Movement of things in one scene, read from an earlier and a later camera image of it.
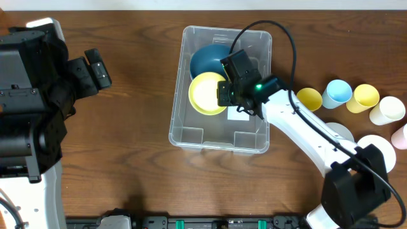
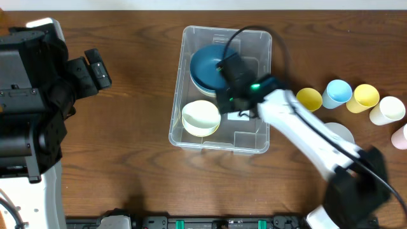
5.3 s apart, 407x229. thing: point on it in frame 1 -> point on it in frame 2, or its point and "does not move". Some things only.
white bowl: x=386 y=149 -> x=200 y=118
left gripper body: x=82 y=75 does not move
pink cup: x=399 y=138 does not move
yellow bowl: x=203 y=93 -> x=201 y=118
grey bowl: x=341 y=130 does not move
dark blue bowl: x=207 y=59 does not move
